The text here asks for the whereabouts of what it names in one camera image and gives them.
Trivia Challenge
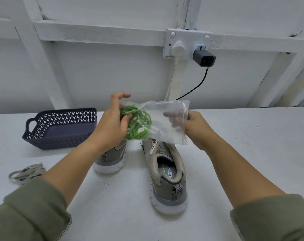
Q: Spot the person's left hand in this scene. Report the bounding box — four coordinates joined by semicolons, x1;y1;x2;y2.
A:
91;92;134;153

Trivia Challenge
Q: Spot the person's right hand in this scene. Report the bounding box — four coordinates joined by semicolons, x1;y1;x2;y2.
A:
163;110;219;152

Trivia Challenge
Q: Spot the green shoelace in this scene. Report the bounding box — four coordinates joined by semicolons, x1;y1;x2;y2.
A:
120;105;153;141

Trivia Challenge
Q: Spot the gray sneaker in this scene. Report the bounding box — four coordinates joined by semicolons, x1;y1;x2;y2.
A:
93;139;128;174
141;138;188;215

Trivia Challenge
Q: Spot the clear plastic bag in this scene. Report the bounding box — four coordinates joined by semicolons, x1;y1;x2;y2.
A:
119;99;191;146

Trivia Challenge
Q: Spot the beige shoelace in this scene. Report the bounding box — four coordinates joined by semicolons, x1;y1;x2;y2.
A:
9;163;46;185

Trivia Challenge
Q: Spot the person's right forearm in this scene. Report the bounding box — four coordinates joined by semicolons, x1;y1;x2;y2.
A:
204;137;304;241

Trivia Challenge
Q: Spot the person's left forearm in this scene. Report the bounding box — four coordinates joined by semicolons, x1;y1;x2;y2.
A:
0;140;111;241

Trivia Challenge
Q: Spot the dark plastic lattice basket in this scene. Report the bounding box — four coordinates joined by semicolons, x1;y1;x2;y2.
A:
23;108;98;150

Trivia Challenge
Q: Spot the gray charger adapter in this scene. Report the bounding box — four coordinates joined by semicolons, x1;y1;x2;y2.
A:
192;48;217;68

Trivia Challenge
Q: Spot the white plug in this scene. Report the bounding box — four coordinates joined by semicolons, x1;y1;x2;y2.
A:
171;40;188;58

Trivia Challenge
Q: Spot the black cable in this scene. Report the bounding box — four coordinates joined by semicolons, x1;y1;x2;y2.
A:
176;67;210;101

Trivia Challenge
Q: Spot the white cable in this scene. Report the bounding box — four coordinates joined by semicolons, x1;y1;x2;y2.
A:
164;58;178;101

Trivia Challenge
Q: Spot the white wall socket plate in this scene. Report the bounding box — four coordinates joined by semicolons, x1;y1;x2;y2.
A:
163;28;213;60

